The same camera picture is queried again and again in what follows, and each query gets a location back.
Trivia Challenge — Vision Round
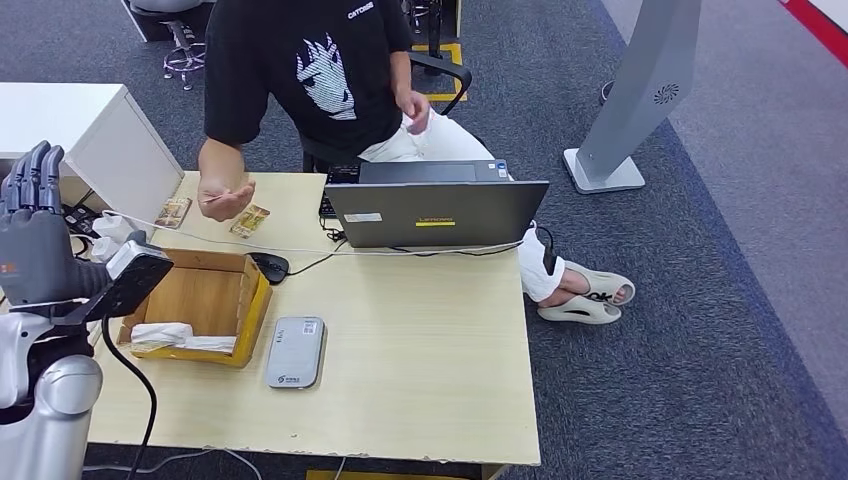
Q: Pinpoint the black keyboard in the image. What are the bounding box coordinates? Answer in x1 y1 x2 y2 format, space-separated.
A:
318 163 362 219

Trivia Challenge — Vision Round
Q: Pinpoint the black mouse cable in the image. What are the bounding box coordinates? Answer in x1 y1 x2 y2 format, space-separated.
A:
286 217 349 277

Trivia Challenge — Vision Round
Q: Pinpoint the white crumpled tissue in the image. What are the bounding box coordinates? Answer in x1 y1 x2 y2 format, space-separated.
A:
130 322 238 354

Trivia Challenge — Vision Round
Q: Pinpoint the chrome base stool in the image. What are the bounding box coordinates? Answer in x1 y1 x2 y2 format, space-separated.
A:
129 0 208 92

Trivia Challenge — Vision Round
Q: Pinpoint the cardboard box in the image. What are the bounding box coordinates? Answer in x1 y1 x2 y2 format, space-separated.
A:
116 248 274 370

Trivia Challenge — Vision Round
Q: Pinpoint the brown printed card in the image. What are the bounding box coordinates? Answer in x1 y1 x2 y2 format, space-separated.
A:
155 196 193 231

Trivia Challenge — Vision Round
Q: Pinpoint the black metal frame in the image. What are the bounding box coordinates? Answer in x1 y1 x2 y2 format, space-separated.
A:
400 0 445 58

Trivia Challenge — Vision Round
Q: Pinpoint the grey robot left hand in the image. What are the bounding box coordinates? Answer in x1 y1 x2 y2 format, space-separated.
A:
0 140 81 309

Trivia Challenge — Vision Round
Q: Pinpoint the large white charger block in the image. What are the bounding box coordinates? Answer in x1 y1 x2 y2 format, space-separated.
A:
92 213 137 245

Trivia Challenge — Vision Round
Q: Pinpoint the thick grey power cable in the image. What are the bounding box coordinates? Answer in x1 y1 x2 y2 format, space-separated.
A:
82 449 264 480

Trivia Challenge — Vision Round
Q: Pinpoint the beige slide sandal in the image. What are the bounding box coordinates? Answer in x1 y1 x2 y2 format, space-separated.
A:
563 260 637 307
536 294 623 326

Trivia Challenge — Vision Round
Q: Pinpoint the thin white cable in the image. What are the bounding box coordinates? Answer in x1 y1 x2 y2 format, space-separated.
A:
102 209 538 258

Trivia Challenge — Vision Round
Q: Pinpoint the grey laptop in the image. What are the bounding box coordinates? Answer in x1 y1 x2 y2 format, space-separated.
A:
323 158 550 250

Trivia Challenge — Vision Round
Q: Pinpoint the black laptop power adapter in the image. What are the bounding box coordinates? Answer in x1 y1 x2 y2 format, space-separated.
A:
533 225 561 276

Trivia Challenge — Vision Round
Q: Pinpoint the orange printed ID card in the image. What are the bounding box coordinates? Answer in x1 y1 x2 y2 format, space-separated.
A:
230 203 272 240

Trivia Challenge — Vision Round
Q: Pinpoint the person's right hand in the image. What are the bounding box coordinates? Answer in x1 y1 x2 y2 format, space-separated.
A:
197 173 257 223

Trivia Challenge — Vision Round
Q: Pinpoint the black camera cable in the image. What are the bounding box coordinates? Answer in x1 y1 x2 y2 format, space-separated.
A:
100 316 159 480

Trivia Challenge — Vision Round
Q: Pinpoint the black office chair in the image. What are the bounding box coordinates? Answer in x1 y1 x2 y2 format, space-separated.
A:
299 51 492 174

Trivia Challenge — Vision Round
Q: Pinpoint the grey kiosk stand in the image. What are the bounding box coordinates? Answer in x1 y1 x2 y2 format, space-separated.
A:
562 0 704 196

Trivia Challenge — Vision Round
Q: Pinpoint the person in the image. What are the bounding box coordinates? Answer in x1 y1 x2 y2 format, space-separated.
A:
197 0 637 326

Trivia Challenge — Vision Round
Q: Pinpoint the grey card reader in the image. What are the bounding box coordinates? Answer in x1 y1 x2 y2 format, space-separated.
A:
265 315 327 391

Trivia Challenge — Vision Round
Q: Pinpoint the black computer mouse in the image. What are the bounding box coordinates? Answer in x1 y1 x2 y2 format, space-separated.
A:
246 251 291 286

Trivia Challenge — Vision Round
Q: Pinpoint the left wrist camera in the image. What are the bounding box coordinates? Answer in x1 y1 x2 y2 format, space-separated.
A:
51 239 176 327

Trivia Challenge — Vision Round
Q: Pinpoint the black power brick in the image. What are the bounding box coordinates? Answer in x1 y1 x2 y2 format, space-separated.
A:
62 203 101 236

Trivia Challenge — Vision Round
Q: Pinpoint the small white power adapter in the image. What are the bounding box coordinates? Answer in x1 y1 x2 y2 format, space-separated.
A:
91 236 124 263

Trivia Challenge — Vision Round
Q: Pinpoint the person's left hand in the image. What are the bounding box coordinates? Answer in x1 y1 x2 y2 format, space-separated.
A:
396 89 432 136

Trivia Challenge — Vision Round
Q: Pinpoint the white cabinet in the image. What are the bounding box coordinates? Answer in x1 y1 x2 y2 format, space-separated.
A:
0 82 185 236

